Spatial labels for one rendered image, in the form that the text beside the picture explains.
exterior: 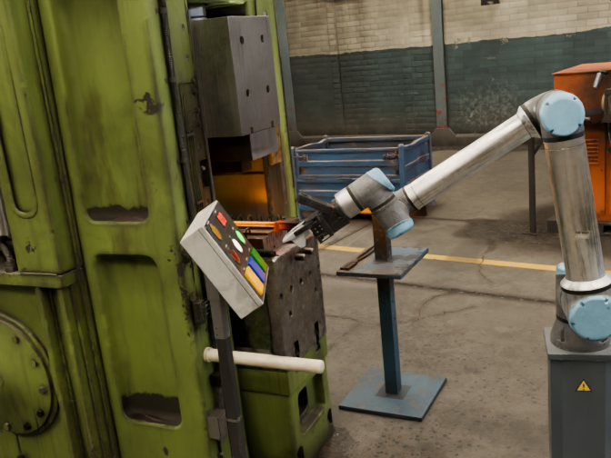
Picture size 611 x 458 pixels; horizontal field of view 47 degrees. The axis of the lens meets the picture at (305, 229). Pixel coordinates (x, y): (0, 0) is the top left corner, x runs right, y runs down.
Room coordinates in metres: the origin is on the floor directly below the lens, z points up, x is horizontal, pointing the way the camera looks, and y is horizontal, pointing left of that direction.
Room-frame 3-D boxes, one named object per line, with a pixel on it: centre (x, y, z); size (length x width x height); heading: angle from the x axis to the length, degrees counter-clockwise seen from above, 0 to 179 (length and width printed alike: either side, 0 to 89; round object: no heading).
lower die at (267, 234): (2.66, 0.30, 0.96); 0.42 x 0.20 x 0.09; 64
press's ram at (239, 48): (2.70, 0.29, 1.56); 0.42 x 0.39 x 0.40; 64
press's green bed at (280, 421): (2.72, 0.29, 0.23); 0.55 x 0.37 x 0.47; 64
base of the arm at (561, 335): (2.16, -0.88, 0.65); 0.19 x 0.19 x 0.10
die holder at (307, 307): (2.72, 0.29, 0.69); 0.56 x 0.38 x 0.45; 64
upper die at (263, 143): (2.66, 0.30, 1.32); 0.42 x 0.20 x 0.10; 64
